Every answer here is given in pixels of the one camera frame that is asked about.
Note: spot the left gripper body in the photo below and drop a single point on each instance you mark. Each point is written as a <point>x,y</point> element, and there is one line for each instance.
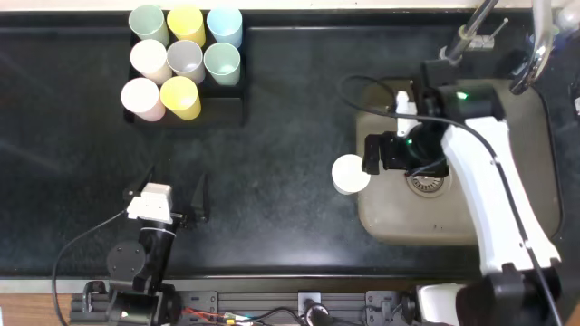
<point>183,220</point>

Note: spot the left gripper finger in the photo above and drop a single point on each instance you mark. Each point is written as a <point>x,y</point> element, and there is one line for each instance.
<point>138,185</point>
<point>200,201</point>

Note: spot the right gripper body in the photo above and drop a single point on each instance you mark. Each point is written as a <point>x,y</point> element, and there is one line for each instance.
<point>394,151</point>

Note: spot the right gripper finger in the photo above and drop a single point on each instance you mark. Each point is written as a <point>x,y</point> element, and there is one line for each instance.
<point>371,154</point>

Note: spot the white cup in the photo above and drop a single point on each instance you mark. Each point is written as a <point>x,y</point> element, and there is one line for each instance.
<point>149,58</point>
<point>346,175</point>

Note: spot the pink cup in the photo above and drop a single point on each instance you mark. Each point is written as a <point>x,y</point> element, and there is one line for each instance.
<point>141,97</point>

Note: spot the yellow cup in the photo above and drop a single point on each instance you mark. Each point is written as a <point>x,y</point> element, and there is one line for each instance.
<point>185,22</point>
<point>179,95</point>

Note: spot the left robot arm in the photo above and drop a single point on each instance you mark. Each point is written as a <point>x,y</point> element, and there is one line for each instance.
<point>136,262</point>

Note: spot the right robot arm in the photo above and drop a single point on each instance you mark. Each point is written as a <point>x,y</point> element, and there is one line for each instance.
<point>494,204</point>

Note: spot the steel sink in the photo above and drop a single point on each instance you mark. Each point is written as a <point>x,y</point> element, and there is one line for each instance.
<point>408,213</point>

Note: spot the black tray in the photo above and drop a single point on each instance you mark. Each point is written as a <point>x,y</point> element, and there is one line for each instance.
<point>222,111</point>

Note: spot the grey cup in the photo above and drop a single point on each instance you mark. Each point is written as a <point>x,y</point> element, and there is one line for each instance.
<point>185,59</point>

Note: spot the green cup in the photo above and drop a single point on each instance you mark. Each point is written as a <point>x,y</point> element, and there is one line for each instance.
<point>147,22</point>
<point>222,61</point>

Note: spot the blue cup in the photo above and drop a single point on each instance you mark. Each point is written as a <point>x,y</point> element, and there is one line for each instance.
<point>225,23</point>

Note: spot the steel tap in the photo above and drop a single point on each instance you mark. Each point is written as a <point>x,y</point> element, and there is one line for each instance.
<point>539,45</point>

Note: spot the blue soap bottle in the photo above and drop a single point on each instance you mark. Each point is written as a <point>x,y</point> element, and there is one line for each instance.
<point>566,27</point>

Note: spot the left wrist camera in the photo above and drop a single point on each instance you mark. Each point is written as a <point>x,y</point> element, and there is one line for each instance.
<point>151,202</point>

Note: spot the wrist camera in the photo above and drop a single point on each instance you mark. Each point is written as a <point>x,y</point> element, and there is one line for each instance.
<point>151,202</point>
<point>404,113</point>

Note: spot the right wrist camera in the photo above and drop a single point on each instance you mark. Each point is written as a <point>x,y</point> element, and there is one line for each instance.
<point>404,113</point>

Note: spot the mounting rail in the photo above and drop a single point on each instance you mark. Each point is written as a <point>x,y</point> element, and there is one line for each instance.
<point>263,301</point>

